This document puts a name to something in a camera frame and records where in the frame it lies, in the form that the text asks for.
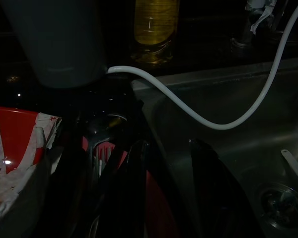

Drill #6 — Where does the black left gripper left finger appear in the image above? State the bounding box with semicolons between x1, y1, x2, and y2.
96;139;150;238

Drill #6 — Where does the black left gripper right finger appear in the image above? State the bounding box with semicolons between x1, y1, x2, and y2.
188;138;265;238

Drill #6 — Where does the black kitchen utensil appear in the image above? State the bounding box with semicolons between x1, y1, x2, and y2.
85;113;130;154

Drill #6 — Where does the pale fork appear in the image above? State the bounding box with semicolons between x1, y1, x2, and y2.
92;144;116;183

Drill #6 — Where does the metal sink drain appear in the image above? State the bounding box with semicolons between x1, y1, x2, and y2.
253;182;298;234

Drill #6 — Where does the stainless steel sink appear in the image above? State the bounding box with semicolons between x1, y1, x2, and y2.
131;56;298;238

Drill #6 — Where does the red bowl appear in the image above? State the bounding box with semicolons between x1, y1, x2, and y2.
0;105;63;238

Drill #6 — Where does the white stained paper tissue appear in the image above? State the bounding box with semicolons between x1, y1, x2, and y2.
0;105;63;225

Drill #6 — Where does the tall grey container red logo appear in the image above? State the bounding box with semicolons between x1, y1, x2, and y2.
0;0;108;89

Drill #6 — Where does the metal sink faucet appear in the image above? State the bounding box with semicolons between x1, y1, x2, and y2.
231;0;289;48

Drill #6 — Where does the olive oil bottle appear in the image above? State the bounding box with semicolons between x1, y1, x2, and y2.
130;0;181;64

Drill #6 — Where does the white flexible hose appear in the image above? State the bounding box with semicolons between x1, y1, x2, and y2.
106;0;298;131

